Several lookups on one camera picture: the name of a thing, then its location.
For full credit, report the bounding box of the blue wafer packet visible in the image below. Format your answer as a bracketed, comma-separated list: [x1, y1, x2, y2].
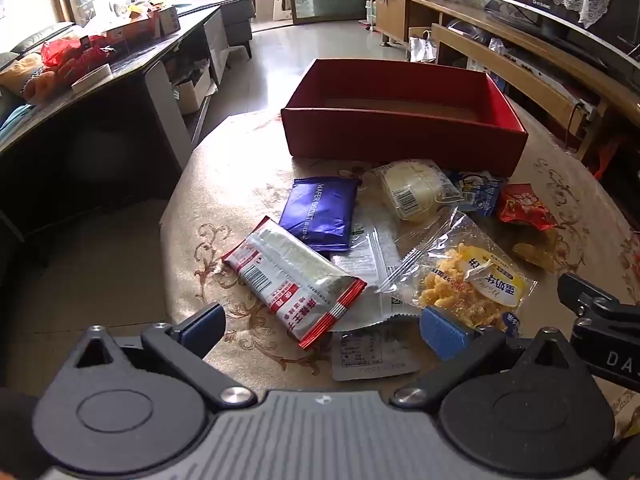
[278, 176, 363, 252]

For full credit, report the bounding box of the red orange bag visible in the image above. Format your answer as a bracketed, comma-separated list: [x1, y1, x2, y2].
[594, 137, 628, 181]

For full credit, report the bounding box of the wooden television cabinet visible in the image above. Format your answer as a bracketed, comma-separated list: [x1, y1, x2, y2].
[372, 0, 640, 161]

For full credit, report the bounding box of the flat screen television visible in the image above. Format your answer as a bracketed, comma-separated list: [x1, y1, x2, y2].
[467, 0, 640, 76]

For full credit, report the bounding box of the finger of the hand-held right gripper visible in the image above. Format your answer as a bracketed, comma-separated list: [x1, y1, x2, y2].
[557, 273, 622, 327]

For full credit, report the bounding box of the white open storage box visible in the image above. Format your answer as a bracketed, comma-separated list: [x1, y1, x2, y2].
[172, 67, 218, 116]

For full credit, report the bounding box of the blue white small packet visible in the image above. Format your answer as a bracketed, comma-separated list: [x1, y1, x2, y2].
[445, 169, 506, 218]

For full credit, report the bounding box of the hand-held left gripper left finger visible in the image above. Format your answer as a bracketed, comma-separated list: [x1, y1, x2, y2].
[72, 302, 258, 408]

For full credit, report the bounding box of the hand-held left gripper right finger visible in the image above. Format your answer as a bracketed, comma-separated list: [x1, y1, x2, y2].
[390, 307, 576, 408]

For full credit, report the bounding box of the gold snack packet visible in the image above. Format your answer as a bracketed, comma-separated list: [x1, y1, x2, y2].
[512, 227, 561, 273]

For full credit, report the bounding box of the green white snack packet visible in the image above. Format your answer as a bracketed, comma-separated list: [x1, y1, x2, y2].
[330, 327, 423, 382]

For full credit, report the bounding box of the red plastic bag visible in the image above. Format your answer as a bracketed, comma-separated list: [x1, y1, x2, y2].
[40, 37, 116, 71]

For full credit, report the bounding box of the cardboard box of goods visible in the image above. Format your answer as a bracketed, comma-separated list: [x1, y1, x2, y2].
[107, 4, 181, 43]

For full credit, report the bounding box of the red cardboard box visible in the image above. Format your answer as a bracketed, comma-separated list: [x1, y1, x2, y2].
[280, 58, 530, 177]

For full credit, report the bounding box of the red white striped bread packet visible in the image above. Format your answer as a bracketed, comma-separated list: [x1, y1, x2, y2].
[221, 216, 368, 351]

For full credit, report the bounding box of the clear bag of yellow snacks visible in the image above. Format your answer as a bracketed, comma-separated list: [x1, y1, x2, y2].
[375, 212, 538, 338]

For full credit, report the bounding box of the silver snack packet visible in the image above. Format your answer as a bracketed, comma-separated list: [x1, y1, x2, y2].
[330, 200, 426, 333]

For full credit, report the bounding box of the clear white bun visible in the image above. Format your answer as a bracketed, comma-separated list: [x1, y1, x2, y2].
[372, 158, 463, 223]

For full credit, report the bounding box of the red snack packet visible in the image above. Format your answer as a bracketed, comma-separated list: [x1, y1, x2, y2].
[496, 182, 560, 232]

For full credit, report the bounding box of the yellow cushion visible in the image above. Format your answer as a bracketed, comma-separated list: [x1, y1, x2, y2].
[0, 52, 56, 103]

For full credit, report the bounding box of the white paper bag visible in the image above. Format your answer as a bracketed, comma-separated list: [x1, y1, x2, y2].
[409, 30, 438, 63]

